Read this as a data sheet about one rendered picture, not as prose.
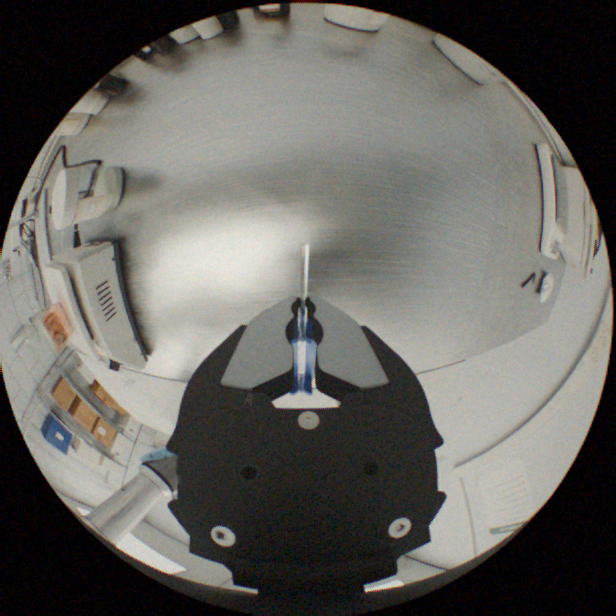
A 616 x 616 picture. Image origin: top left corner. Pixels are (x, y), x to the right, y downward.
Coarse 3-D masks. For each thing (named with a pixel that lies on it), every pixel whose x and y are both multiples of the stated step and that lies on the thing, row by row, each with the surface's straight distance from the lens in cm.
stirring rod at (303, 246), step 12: (300, 252) 11; (300, 264) 11; (300, 276) 12; (300, 288) 12; (300, 300) 12; (300, 312) 13; (300, 324) 14; (300, 336) 14; (300, 348) 15; (300, 360) 16; (300, 372) 17; (300, 384) 19; (300, 396) 21
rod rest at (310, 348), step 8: (296, 320) 16; (296, 328) 16; (312, 328) 16; (296, 336) 15; (296, 344) 18; (312, 344) 15; (296, 352) 19; (312, 352) 19; (296, 360) 20; (312, 360) 20; (296, 368) 21; (312, 368) 21; (296, 376) 22; (304, 376) 22; (312, 376) 22; (296, 384) 21; (304, 384) 21; (296, 392) 21; (304, 392) 21; (312, 392) 21
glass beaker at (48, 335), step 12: (60, 300) 26; (48, 312) 26; (60, 312) 25; (36, 324) 26; (48, 324) 25; (60, 324) 25; (72, 324) 26; (24, 336) 26; (36, 336) 25; (48, 336) 25; (60, 336) 25; (72, 336) 26; (36, 348) 25; (48, 348) 25; (60, 348) 26; (36, 360) 24; (48, 360) 25
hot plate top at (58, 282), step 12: (48, 264) 31; (48, 276) 31; (60, 276) 23; (48, 288) 34; (60, 288) 25; (72, 300) 23; (72, 312) 24; (84, 324) 25; (84, 336) 25; (84, 348) 28; (96, 360) 27
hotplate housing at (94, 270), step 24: (72, 264) 23; (96, 264) 24; (72, 288) 25; (96, 288) 24; (120, 288) 27; (96, 312) 25; (120, 312) 27; (96, 336) 26; (120, 336) 28; (120, 360) 29; (144, 360) 33
